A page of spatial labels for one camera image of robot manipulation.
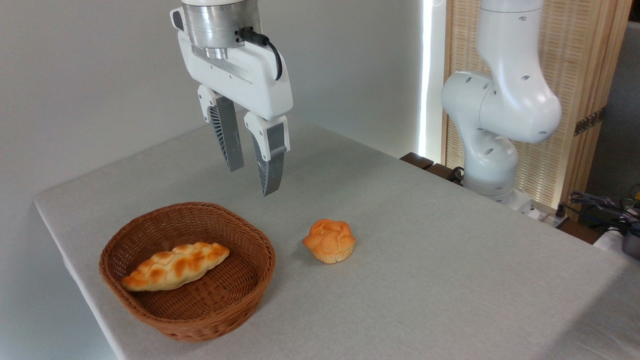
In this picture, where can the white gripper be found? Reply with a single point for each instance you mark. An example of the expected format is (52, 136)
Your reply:
(250, 80)

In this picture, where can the metal screen hinge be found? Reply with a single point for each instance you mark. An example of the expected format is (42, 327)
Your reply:
(590, 121)

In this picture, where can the long braided bread loaf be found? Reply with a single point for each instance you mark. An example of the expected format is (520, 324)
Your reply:
(175, 265)

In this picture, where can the round knotted bread bun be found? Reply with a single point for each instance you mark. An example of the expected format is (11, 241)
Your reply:
(329, 240)

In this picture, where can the dark brown wooden furniture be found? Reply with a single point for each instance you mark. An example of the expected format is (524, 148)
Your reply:
(417, 160)

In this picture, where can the brown wicker basket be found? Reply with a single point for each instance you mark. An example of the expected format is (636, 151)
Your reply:
(210, 310)

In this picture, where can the bamboo folding screen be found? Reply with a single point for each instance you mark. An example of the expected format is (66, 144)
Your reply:
(575, 50)

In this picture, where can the white power strip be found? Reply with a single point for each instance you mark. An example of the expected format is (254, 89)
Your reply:
(552, 220)

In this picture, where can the grey tablecloth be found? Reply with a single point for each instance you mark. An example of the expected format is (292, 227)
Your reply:
(425, 280)

